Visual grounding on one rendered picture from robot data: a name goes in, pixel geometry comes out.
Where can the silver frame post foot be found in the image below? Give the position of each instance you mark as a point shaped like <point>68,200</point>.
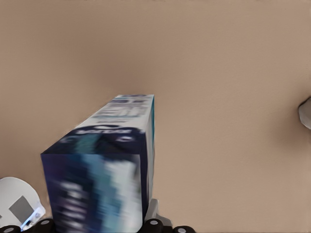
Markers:
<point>305,112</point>

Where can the blue and white printed box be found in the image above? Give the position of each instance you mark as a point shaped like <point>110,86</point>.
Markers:
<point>104,174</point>

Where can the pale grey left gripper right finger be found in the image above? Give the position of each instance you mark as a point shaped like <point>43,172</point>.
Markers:
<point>155,211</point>

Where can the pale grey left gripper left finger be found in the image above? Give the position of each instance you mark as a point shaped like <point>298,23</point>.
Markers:
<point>34,216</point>

